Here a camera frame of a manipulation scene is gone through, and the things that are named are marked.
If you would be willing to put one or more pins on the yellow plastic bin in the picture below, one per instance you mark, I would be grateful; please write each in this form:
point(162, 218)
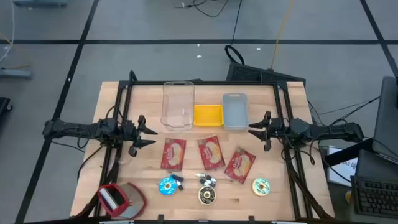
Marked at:
point(208, 115)

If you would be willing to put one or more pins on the black object at floor edge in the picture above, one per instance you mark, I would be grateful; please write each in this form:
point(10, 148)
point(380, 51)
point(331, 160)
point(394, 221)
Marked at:
point(3, 107)

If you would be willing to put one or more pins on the blue grey floor base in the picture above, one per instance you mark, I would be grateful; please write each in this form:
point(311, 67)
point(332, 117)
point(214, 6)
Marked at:
point(40, 3)

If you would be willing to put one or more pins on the clear plastic bin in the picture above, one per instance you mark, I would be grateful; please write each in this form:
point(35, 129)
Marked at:
point(177, 105)

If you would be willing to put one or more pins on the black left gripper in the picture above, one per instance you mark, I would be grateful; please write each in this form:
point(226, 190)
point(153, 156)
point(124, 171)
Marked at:
point(130, 133)

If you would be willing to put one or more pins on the grey laptop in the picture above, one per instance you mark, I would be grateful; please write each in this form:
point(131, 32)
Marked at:
point(387, 118)

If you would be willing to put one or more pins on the black aluminium table frame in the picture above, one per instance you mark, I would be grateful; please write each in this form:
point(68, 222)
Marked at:
point(217, 83)

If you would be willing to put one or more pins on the cream donut box teal squiggle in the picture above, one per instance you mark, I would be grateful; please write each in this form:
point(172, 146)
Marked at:
point(256, 191)

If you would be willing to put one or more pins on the white paper sheet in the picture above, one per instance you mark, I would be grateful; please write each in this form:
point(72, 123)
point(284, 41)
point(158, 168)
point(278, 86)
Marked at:
point(345, 171)

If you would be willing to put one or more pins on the black diagonal bar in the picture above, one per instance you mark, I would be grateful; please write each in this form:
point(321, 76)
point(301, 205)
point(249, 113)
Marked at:
point(348, 153)

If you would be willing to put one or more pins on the black keyboard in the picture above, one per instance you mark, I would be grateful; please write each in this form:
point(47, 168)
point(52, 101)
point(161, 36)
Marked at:
point(376, 196)

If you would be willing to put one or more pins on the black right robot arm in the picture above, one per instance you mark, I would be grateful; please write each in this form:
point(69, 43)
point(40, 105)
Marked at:
point(326, 130)

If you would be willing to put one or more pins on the chocolate frosted donut box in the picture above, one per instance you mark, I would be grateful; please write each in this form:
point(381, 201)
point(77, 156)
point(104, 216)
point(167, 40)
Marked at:
point(202, 199)

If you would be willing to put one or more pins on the black mesh computer tower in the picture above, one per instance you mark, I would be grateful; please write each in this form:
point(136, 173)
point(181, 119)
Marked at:
point(264, 74)

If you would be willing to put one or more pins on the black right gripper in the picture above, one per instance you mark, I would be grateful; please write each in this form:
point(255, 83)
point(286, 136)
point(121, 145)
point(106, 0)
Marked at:
point(278, 132)

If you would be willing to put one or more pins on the blue frosted donut box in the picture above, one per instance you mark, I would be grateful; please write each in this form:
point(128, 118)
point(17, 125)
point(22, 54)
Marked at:
point(164, 189)

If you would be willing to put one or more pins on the red snack packet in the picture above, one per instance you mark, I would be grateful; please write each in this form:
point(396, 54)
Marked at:
point(211, 153)
point(240, 165)
point(173, 154)

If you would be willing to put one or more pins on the grey plastic bin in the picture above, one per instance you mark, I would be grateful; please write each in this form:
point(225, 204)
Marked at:
point(235, 113)

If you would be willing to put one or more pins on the black flat case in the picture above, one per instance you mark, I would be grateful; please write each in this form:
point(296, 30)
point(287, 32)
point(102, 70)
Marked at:
point(376, 165)

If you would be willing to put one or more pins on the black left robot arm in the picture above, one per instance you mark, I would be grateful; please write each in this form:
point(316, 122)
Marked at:
point(77, 129)

